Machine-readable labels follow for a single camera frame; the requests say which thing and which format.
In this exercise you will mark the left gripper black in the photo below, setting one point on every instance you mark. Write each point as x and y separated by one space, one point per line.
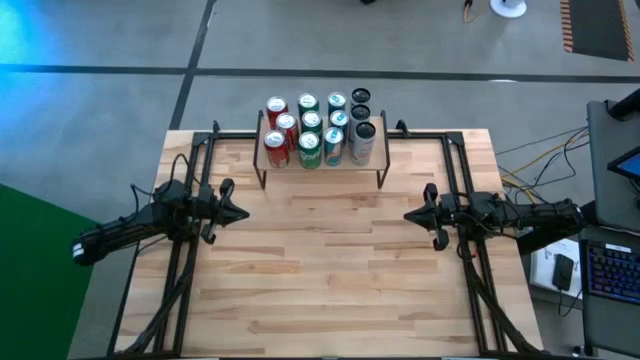
212 207

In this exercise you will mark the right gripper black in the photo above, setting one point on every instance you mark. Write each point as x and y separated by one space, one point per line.
442 215

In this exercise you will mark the red Darth Vader cola can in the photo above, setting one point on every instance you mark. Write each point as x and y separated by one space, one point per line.
275 145

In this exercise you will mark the green Sprite can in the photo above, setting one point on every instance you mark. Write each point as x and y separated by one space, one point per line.
311 120
309 150
308 101

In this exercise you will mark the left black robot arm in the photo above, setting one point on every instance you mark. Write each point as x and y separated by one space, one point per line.
125 230

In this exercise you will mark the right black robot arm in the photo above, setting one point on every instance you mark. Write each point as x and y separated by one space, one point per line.
530 217

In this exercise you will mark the wooden shelf black legs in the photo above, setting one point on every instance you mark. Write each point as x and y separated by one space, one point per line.
380 152

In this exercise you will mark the white paper sheet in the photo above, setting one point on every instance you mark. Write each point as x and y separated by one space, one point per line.
542 270

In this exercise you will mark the black phone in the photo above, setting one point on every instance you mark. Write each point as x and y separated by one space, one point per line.
563 272

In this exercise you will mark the grey desk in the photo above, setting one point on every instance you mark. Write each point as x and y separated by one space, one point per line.
607 200

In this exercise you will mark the black keyboard blue backlight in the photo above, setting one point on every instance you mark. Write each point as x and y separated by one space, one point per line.
612 272

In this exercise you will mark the green floor mat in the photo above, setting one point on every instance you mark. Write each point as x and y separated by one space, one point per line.
40 280

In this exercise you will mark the black screen blue display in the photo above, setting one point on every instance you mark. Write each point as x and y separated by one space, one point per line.
630 165

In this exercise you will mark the white round stand base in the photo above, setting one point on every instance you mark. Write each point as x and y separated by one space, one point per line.
507 7

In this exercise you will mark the black pole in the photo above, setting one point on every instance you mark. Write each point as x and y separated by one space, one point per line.
627 105

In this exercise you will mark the black mat orange striped edges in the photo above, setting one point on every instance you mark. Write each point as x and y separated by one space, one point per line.
595 25

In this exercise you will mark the black aluminium table frame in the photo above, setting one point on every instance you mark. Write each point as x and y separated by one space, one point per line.
201 139

